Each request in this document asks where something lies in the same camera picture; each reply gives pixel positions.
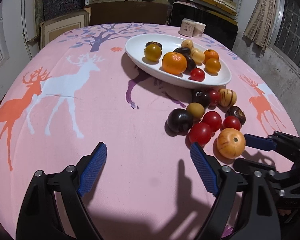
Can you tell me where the brick patterned curtain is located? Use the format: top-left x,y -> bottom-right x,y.
244,0 -> 282,53

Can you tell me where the large orange mandarin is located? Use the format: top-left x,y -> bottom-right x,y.
162,52 -> 188,75

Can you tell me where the white oval plate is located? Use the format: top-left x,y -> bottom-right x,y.
125,34 -> 232,89

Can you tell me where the pale yellow round melon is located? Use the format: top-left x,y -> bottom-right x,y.
190,48 -> 206,64

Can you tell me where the dark purple plum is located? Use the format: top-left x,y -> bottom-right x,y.
191,89 -> 211,108
167,109 -> 194,133

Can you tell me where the yellow orange round fruit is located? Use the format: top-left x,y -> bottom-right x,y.
205,58 -> 222,74
144,44 -> 162,62

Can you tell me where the pink deer printed tablecloth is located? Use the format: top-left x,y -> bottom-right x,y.
0,22 -> 299,240

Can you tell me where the grilled window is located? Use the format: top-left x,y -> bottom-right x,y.
271,0 -> 300,75

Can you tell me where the beige paper cup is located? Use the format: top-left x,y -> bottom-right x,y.
193,22 -> 207,37

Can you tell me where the beige framed panel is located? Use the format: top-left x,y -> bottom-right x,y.
39,12 -> 90,50

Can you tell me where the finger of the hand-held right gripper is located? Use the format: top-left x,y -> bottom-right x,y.
233,158 -> 278,180
244,131 -> 300,161

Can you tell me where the red cherry tomato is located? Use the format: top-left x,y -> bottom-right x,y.
190,68 -> 206,82
202,111 -> 222,132
189,122 -> 213,147
222,116 -> 242,131
208,89 -> 221,105

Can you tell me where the striped yellow pepino melon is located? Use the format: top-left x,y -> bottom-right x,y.
219,89 -> 237,107

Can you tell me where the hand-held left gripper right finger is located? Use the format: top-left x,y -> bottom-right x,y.
190,142 -> 283,240

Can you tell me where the brown cardboard box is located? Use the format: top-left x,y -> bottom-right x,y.
84,1 -> 170,27

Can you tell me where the tan striped round melon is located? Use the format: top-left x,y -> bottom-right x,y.
216,128 -> 246,159

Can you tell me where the stack of patterned fabric bins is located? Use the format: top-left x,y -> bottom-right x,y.
41,0 -> 85,22

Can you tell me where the dark purple mangosteen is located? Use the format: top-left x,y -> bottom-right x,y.
145,41 -> 162,50

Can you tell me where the olive brown kiwi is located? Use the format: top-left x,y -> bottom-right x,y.
186,102 -> 205,120

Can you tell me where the black board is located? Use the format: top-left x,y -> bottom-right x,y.
169,2 -> 239,50

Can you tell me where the dark wrinkled passion fruit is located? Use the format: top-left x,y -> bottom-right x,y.
185,54 -> 197,72
173,47 -> 192,55
226,106 -> 246,125

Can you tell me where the grey marbled slab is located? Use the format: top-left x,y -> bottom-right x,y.
34,0 -> 45,22

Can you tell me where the small orange mandarin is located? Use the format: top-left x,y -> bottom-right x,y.
203,49 -> 220,61

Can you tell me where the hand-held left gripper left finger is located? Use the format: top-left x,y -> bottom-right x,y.
16,142 -> 108,240

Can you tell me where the beige drink can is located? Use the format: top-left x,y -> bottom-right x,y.
179,18 -> 196,37

